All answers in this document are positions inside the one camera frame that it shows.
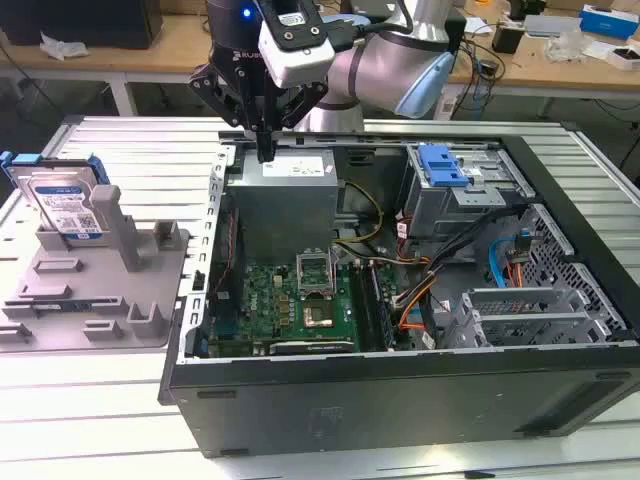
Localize multicoloured power wire bundle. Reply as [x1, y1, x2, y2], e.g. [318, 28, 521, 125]
[392, 254, 436, 309]

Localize blue cardboard box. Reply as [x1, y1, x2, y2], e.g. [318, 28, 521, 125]
[579, 3, 640, 41]

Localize blue wire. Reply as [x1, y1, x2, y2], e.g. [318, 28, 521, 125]
[489, 227, 531, 289]

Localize black case fan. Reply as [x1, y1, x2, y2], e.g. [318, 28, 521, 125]
[209, 207, 246, 321]

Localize grey parts rack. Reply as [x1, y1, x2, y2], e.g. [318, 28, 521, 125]
[0, 184, 194, 350]

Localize green RAM stick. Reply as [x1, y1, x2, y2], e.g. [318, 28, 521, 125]
[367, 262, 396, 351]
[34, 299, 96, 311]

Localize clear plastic bag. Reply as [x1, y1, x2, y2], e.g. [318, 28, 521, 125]
[544, 29, 594, 64]

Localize CPU socket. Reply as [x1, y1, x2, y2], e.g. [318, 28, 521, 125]
[302, 298, 337, 331]

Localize large black box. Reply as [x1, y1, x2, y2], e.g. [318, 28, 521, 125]
[444, 17, 467, 55]

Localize green motherboard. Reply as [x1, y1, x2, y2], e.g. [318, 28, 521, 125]
[207, 259, 416, 359]

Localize black open PC case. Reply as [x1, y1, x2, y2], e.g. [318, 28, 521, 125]
[157, 130, 640, 459]

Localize orange looped wire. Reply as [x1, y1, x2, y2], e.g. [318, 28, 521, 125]
[398, 292, 427, 331]

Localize wooden desk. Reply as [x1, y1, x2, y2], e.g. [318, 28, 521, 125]
[0, 9, 640, 119]

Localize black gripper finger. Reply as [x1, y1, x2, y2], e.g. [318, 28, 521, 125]
[188, 64, 269, 163]
[266, 82, 329, 163]

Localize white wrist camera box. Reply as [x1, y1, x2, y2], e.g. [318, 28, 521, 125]
[257, 0, 335, 89]

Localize black RAM slot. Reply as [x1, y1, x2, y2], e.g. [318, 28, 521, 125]
[349, 262, 374, 351]

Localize flat grey box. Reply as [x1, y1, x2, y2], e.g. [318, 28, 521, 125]
[522, 13, 584, 37]

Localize yellow and black wire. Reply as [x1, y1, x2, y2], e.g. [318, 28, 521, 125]
[333, 182, 386, 246]

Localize black graphics card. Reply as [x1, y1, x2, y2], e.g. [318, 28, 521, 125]
[269, 339, 354, 357]

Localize grey metal drive cage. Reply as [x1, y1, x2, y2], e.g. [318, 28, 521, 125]
[402, 142, 534, 241]

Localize small black box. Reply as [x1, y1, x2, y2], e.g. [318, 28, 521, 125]
[492, 24, 526, 55]

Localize black computer tower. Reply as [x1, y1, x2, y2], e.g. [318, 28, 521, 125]
[0, 0, 164, 51]

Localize hard disk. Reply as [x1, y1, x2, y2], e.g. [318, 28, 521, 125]
[0, 152, 112, 249]

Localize black cable bundle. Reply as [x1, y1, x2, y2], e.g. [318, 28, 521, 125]
[422, 204, 529, 281]

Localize crumpled white paper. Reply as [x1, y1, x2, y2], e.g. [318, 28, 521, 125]
[39, 32, 90, 61]

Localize black camera cable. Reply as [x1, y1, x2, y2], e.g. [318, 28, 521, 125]
[329, 17, 416, 51]

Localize metal socket cover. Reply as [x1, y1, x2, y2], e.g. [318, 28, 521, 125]
[296, 248, 336, 299]

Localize white box with black inlay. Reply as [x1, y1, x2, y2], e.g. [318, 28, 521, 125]
[607, 43, 640, 71]

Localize grey power supply unit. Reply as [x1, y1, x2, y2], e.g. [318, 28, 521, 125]
[227, 149, 346, 264]

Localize blue drive latch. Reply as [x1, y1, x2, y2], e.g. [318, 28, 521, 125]
[418, 144, 474, 187]

